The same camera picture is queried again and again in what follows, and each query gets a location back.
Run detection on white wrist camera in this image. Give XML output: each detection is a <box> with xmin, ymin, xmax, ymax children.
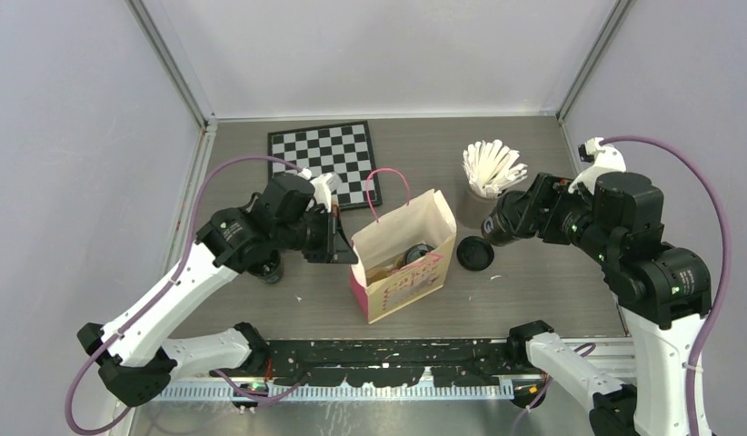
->
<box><xmin>568</xmin><ymin>137</ymin><xmax>627</xmax><ymax>194</ymax></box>
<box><xmin>298</xmin><ymin>168</ymin><xmax>342</xmax><ymax>213</ymax></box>

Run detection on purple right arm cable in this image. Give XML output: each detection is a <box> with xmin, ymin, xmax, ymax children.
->
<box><xmin>596</xmin><ymin>135</ymin><xmax>733</xmax><ymax>436</ymax></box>

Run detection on cup of white paper straws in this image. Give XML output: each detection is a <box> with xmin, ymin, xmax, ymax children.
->
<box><xmin>456</xmin><ymin>139</ymin><xmax>528</xmax><ymax>228</ymax></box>

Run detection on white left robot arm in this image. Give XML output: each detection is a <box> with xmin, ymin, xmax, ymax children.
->
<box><xmin>77</xmin><ymin>171</ymin><xmax>358</xmax><ymax>407</ymax></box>

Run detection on pink paper bag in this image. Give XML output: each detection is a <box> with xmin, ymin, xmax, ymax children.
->
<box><xmin>349</xmin><ymin>178</ymin><xmax>457</xmax><ymax>324</ymax></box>

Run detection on black coffee cup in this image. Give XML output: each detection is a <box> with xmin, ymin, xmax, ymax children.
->
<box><xmin>403</xmin><ymin>243</ymin><xmax>433</xmax><ymax>265</ymax></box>
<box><xmin>481</xmin><ymin>191</ymin><xmax>535</xmax><ymax>246</ymax></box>
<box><xmin>247</xmin><ymin>251</ymin><xmax>284</xmax><ymax>284</ymax></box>

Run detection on stack of black lids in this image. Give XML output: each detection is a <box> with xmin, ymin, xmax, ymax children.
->
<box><xmin>456</xmin><ymin>236</ymin><xmax>495</xmax><ymax>272</ymax></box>

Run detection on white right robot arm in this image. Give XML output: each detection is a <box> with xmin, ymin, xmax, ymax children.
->
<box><xmin>498</xmin><ymin>173</ymin><xmax>712</xmax><ymax>435</ymax></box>

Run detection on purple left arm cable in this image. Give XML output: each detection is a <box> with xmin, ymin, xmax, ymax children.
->
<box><xmin>65</xmin><ymin>154</ymin><xmax>308</xmax><ymax>436</ymax></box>

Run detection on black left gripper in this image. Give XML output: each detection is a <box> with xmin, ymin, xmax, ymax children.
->
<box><xmin>274</xmin><ymin>204</ymin><xmax>359</xmax><ymax>263</ymax></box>

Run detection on black white chessboard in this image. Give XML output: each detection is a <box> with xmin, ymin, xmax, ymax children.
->
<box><xmin>267</xmin><ymin>121</ymin><xmax>383</xmax><ymax>210</ymax></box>

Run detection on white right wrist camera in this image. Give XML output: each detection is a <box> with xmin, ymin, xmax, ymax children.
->
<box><xmin>568</xmin><ymin>137</ymin><xmax>627</xmax><ymax>194</ymax></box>

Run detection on brown cup carrier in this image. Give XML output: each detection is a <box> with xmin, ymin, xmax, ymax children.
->
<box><xmin>365</xmin><ymin>256</ymin><xmax>403</xmax><ymax>285</ymax></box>

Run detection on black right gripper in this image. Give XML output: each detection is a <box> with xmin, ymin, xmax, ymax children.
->
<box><xmin>503</xmin><ymin>167</ymin><xmax>616</xmax><ymax>260</ymax></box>

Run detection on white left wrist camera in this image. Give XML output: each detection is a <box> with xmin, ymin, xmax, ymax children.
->
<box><xmin>298</xmin><ymin>168</ymin><xmax>342</xmax><ymax>213</ymax></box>

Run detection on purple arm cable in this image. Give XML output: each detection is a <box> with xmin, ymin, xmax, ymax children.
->
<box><xmin>596</xmin><ymin>135</ymin><xmax>733</xmax><ymax>436</ymax></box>
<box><xmin>65</xmin><ymin>154</ymin><xmax>308</xmax><ymax>436</ymax></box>

